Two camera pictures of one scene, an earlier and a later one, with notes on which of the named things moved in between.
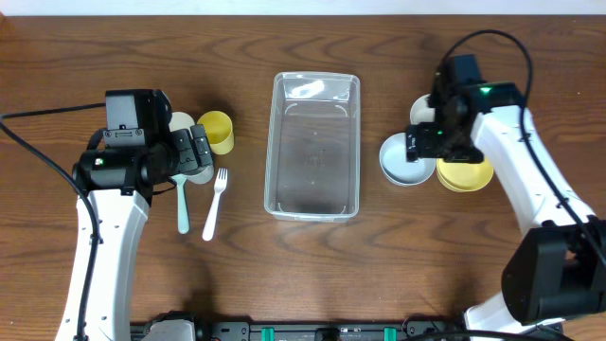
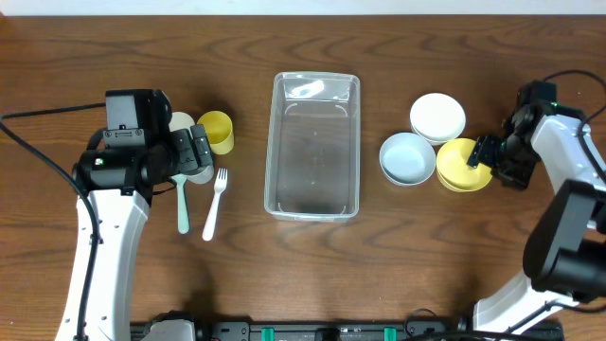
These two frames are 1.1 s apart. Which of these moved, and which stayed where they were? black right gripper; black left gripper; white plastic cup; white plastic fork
Moved: black right gripper
Stayed: white plastic fork; white plastic cup; black left gripper
